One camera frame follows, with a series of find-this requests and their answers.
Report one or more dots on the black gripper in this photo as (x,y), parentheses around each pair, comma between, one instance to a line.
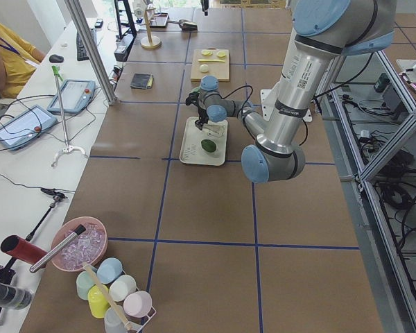
(202,114)

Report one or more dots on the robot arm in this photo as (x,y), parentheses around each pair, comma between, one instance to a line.
(322,31)

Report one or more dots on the steel tube in bowl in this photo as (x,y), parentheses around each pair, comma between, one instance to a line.
(55,250)

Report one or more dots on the pink bowl with ice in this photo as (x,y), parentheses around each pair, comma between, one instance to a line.
(88,247)

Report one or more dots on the green avocado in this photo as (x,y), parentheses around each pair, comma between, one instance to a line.
(208,145)

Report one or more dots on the cream bear tray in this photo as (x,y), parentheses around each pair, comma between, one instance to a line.
(191,151)

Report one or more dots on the bamboo cutting board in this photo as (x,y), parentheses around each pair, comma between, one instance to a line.
(219,70)

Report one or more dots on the yellow sponge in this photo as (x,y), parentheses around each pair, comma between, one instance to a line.
(150,82)

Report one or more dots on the yellow plastic knife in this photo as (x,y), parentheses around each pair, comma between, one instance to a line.
(203,60)

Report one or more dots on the lemon slice top stacked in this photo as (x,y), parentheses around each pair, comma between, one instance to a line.
(206,52)

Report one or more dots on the lemon slice single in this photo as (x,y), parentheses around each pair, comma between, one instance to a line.
(221,54)

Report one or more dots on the grey folded cloth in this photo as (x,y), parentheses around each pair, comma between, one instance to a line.
(139,81)

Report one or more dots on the wooden mug tree stand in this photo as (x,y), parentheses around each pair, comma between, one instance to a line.
(150,41)

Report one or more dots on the metal scoop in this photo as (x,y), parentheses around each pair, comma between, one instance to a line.
(185,25)

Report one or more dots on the black glass tray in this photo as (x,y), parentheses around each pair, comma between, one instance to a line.
(159,20)

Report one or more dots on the teach pendant far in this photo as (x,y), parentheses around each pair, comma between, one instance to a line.
(76,94)

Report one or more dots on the teach pendant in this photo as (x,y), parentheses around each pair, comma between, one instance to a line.
(76,94)
(26,127)

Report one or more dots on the black keyboard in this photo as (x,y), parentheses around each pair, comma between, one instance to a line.
(81,52)

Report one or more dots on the black computer mouse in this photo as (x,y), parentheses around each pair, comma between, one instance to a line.
(54,58)

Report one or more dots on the teach pendant near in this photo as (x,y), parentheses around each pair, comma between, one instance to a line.
(26,127)

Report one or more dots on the blue cup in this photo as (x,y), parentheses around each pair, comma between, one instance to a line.
(109,270)

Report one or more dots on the white cup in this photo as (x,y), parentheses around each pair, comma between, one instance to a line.
(122,287)

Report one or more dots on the pink cup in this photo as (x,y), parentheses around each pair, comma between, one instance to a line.
(138,304)

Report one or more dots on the green cup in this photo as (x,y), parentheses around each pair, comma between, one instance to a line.
(83,284)

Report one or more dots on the person in yellow shirt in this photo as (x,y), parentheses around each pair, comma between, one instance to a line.
(18,61)

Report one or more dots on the yellow cup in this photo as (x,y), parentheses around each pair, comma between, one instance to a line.
(98,304)

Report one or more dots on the red bottle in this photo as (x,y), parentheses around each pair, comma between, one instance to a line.
(22,249)

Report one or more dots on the aluminium frame post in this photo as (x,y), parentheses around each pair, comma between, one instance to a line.
(80,21)

